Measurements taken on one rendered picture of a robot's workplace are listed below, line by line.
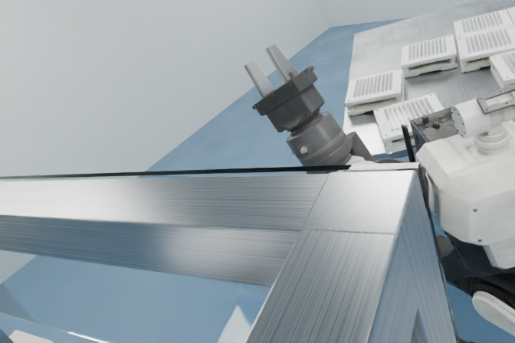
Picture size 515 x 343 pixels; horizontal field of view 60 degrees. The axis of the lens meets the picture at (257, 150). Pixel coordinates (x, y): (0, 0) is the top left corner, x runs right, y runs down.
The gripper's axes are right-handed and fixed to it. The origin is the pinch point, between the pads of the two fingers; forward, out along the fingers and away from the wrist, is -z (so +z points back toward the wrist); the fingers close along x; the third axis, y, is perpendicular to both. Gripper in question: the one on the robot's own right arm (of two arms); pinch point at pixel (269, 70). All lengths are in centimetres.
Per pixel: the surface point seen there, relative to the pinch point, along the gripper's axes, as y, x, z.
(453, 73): -149, -25, 47
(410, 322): 42, 29, 16
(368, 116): -114, -54, 40
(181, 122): -245, -309, -14
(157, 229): 41.6, 13.7, 5.4
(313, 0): -492, -238, -49
